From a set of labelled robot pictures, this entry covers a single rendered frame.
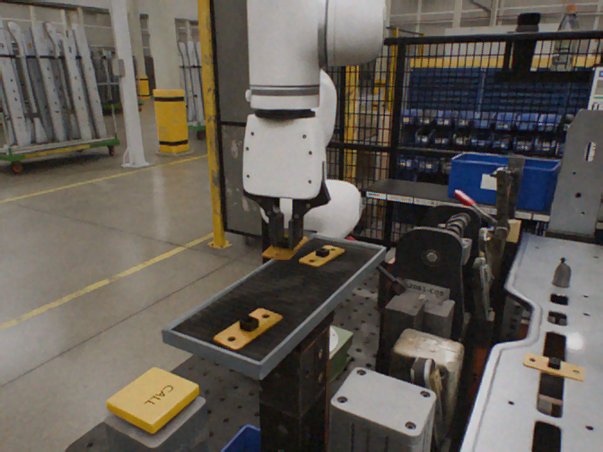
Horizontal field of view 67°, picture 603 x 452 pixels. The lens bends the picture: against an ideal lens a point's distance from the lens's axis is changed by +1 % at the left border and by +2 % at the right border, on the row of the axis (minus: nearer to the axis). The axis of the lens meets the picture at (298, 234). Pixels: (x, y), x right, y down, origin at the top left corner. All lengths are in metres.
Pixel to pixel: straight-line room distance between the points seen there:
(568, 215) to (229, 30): 2.73
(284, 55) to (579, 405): 0.61
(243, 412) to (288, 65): 0.82
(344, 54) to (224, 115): 3.17
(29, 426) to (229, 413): 1.41
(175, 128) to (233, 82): 4.88
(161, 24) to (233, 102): 4.91
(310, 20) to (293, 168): 0.16
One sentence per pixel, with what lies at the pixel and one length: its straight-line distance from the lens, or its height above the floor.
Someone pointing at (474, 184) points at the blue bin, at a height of 1.09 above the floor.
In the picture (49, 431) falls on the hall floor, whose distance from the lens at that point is 2.35.
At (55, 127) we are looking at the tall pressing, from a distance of 8.51.
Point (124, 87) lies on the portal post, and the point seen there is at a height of 1.18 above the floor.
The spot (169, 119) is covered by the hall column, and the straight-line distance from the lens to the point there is 8.38.
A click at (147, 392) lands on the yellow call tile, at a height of 1.16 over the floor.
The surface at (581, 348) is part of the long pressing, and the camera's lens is 0.92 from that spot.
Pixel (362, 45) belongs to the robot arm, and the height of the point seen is 1.47.
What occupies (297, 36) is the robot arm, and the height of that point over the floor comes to 1.48.
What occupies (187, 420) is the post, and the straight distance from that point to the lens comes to 0.47.
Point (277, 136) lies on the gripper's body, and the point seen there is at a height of 1.37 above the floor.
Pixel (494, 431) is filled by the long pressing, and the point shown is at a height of 1.00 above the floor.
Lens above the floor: 1.44
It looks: 20 degrees down
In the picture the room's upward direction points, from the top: straight up
